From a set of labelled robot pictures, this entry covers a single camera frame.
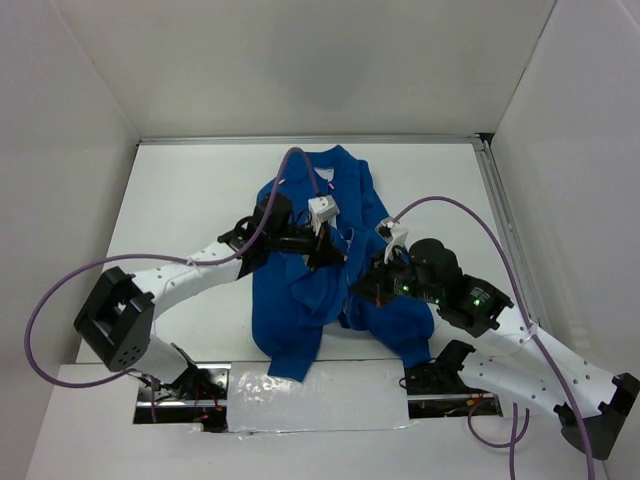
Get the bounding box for aluminium frame rail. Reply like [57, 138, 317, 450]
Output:
[471, 133, 553, 333]

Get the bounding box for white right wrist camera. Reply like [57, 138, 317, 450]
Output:
[376, 217, 409, 264]

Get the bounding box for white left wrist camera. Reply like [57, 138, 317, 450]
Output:
[307, 195, 340, 236]

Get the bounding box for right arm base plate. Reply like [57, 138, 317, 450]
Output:
[398, 361, 502, 419]

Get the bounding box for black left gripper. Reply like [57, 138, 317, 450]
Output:
[266, 214, 345, 270]

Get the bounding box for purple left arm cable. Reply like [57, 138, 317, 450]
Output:
[24, 147, 326, 425]

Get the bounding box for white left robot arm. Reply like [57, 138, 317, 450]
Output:
[74, 194, 346, 399]

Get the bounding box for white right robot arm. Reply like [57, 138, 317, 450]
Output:
[351, 238, 639, 460]

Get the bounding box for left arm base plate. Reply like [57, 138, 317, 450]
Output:
[133, 363, 231, 433]

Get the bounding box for blue zip jacket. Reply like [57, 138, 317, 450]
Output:
[252, 146, 434, 382]

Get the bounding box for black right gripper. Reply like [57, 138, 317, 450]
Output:
[348, 246, 442, 307]

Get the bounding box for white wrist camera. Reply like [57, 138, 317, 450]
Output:
[376, 217, 409, 264]
[307, 195, 340, 236]

